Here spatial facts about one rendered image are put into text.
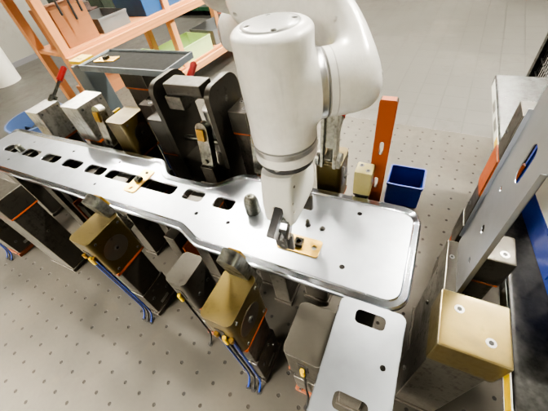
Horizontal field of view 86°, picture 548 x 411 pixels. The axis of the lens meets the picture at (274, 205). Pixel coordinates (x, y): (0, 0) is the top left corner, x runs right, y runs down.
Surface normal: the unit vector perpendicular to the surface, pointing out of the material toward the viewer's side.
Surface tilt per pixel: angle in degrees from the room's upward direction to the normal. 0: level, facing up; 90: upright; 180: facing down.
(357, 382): 0
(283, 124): 91
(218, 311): 0
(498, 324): 0
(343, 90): 81
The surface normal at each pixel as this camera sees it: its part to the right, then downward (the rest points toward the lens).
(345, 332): -0.14, -0.67
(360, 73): 0.10, 0.26
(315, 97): 0.16, 0.62
